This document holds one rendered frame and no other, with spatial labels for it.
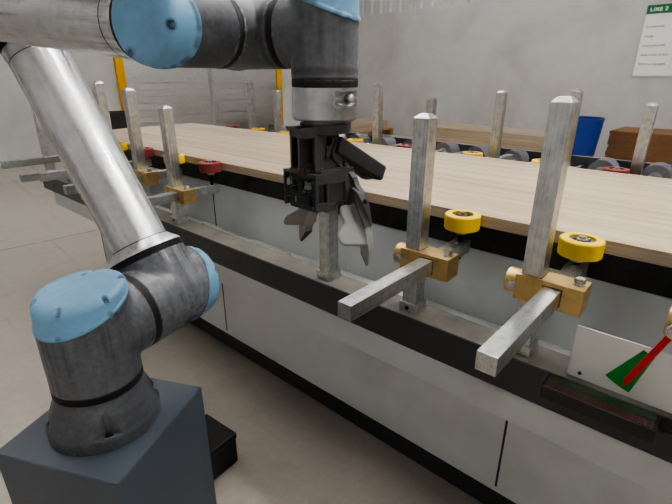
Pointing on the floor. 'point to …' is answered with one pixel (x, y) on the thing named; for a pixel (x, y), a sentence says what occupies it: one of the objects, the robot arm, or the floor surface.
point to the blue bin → (587, 135)
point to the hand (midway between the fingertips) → (336, 251)
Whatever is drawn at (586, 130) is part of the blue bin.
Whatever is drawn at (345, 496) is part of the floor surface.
